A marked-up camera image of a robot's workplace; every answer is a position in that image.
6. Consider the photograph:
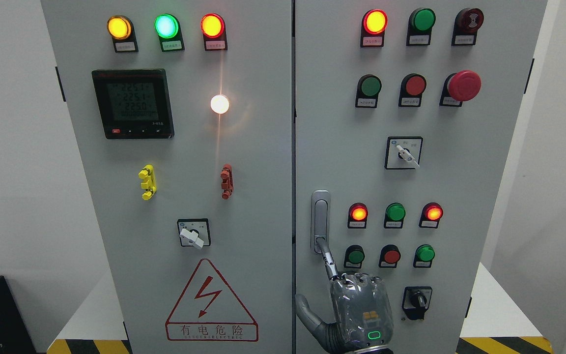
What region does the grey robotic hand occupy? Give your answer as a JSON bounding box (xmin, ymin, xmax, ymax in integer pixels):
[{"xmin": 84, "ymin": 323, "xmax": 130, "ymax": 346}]
[{"xmin": 296, "ymin": 236, "xmax": 394, "ymax": 354}]

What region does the silver door handle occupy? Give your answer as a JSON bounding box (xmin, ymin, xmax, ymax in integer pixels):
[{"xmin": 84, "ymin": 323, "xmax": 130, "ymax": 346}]
[{"xmin": 310, "ymin": 190, "xmax": 331, "ymax": 255}]

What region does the grey right cabinet door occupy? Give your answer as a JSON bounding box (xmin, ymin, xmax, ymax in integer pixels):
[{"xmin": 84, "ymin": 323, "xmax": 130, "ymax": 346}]
[{"xmin": 296, "ymin": 0, "xmax": 547, "ymax": 354}]

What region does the grey cabinet door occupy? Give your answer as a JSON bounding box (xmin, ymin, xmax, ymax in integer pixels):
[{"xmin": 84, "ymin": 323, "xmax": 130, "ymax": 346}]
[
  {"xmin": 296, "ymin": 0, "xmax": 547, "ymax": 354},
  {"xmin": 41, "ymin": 0, "xmax": 296, "ymax": 354}
]

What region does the grey left cabinet door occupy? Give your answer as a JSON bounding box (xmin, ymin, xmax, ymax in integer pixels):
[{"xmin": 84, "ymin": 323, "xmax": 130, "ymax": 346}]
[{"xmin": 41, "ymin": 0, "xmax": 296, "ymax": 354}]

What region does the red-orange indicator light left door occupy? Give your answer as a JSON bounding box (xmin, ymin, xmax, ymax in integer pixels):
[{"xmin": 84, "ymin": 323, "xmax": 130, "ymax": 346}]
[{"xmin": 200, "ymin": 13, "xmax": 228, "ymax": 50}]

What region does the green push button lower left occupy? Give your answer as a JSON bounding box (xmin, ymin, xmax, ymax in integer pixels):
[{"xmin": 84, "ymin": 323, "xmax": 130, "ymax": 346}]
[{"xmin": 344, "ymin": 244, "xmax": 365, "ymax": 269}]

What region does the green push button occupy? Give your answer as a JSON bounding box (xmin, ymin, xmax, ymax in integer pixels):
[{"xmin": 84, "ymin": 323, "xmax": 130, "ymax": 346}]
[
  {"xmin": 413, "ymin": 244, "xmax": 436, "ymax": 268},
  {"xmin": 355, "ymin": 74, "xmax": 382, "ymax": 109},
  {"xmin": 344, "ymin": 244, "xmax": 365, "ymax": 269}
]

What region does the red push button lower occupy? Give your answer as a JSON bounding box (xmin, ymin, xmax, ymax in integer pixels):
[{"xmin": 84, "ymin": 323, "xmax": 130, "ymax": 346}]
[{"xmin": 379, "ymin": 244, "xmax": 401, "ymax": 268}]

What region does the red push button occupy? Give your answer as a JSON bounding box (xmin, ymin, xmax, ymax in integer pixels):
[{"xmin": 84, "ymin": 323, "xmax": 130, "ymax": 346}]
[
  {"xmin": 399, "ymin": 73, "xmax": 426, "ymax": 107},
  {"xmin": 379, "ymin": 244, "xmax": 401, "ymax": 268}
]

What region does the green push button lower right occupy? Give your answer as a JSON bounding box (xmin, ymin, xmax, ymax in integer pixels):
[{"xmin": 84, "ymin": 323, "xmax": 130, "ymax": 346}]
[{"xmin": 413, "ymin": 244, "xmax": 436, "ymax": 268}]

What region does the red lit light middle left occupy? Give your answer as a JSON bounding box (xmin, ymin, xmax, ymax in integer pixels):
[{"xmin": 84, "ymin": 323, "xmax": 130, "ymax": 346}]
[{"xmin": 347, "ymin": 203, "xmax": 368, "ymax": 229}]

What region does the red lit light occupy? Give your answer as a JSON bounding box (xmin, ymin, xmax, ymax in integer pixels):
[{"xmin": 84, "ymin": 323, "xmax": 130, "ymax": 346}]
[
  {"xmin": 347, "ymin": 203, "xmax": 368, "ymax": 229},
  {"xmin": 360, "ymin": 9, "xmax": 388, "ymax": 48},
  {"xmin": 419, "ymin": 202, "xmax": 443, "ymax": 229}
]

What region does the green light middle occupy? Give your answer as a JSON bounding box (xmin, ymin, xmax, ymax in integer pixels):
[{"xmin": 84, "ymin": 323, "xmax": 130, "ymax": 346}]
[{"xmin": 384, "ymin": 203, "xmax": 406, "ymax": 229}]

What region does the red lit light middle right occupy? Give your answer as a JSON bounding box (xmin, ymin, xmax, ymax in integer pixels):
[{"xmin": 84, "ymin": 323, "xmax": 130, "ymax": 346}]
[{"xmin": 419, "ymin": 202, "xmax": 443, "ymax": 229}]

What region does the white platform with hazard stripes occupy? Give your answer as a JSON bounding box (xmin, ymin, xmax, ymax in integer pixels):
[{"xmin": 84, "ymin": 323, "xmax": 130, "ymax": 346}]
[{"xmin": 47, "ymin": 265, "xmax": 553, "ymax": 354}]

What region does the red triangle warning sticker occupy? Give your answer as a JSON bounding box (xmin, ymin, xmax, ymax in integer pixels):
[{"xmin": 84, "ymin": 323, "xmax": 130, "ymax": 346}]
[{"xmin": 166, "ymin": 258, "xmax": 259, "ymax": 341}]

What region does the red terminal connector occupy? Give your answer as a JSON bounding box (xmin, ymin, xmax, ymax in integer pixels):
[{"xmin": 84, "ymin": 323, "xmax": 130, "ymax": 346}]
[{"xmin": 220, "ymin": 164, "xmax": 234, "ymax": 200}]

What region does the green push button upper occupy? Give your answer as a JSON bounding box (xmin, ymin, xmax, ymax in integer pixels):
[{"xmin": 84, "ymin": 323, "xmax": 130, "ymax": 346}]
[{"xmin": 355, "ymin": 74, "xmax": 382, "ymax": 109}]

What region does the red push button upper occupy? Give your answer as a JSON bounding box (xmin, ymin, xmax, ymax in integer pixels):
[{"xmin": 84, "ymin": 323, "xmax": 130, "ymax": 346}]
[{"xmin": 399, "ymin": 73, "xmax": 426, "ymax": 107}]

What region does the red emergency stop button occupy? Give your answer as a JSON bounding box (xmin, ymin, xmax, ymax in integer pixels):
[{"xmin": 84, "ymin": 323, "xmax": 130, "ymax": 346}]
[{"xmin": 439, "ymin": 70, "xmax": 481, "ymax": 107}]

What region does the white lit indicator light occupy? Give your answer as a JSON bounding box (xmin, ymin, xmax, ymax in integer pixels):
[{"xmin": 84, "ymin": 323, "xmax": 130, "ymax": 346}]
[{"xmin": 210, "ymin": 94, "xmax": 230, "ymax": 115}]

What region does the yellow terminal connector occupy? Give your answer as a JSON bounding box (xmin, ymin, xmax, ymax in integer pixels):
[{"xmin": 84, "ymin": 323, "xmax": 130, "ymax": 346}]
[{"xmin": 139, "ymin": 164, "xmax": 157, "ymax": 200}]

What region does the red lit light top right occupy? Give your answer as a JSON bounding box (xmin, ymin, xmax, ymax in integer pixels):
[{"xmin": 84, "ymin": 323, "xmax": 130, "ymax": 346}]
[{"xmin": 360, "ymin": 9, "xmax": 388, "ymax": 48}]

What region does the green light top right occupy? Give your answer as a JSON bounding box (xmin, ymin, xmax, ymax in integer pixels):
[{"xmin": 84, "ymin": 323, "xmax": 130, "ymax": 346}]
[{"xmin": 406, "ymin": 7, "xmax": 436, "ymax": 46}]

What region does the dark red buzzer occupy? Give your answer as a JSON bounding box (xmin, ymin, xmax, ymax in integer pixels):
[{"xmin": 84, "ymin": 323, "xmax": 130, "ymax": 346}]
[{"xmin": 452, "ymin": 7, "xmax": 484, "ymax": 46}]

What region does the black digital power meter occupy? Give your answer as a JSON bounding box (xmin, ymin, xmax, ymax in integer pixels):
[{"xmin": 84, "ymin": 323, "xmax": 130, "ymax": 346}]
[{"xmin": 92, "ymin": 68, "xmax": 174, "ymax": 139}]

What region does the green lit indicator light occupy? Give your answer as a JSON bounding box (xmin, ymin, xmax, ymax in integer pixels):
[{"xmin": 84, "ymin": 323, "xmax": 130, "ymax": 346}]
[{"xmin": 154, "ymin": 13, "xmax": 184, "ymax": 52}]

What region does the yellow indicator light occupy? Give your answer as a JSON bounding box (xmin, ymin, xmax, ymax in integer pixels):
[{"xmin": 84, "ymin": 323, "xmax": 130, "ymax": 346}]
[{"xmin": 107, "ymin": 15, "xmax": 139, "ymax": 53}]

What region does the black knob selector switch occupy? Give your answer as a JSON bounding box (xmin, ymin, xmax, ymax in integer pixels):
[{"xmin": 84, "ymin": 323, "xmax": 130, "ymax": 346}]
[{"xmin": 401, "ymin": 286, "xmax": 433, "ymax": 321}]

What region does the white handle selector switch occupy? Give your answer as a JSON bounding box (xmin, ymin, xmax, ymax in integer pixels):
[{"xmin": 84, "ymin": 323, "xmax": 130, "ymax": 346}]
[{"xmin": 385, "ymin": 136, "xmax": 423, "ymax": 170}]

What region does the left door rotary switch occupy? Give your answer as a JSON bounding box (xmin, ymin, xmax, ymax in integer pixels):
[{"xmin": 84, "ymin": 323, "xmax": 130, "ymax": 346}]
[{"xmin": 177, "ymin": 219, "xmax": 211, "ymax": 249}]

